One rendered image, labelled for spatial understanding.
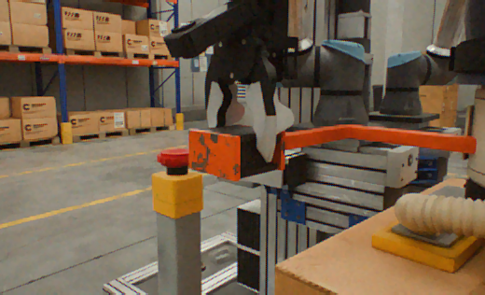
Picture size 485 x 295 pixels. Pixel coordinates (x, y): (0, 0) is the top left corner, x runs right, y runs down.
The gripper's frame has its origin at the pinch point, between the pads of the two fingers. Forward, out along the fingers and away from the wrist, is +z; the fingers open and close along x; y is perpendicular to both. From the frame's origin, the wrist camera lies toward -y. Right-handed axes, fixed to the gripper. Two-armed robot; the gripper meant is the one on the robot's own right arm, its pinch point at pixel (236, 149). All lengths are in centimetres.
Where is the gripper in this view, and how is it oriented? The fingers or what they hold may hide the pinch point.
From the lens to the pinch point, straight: 47.2
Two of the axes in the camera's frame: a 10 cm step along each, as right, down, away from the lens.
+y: 7.2, -1.0, 6.8
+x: -6.9, -1.1, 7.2
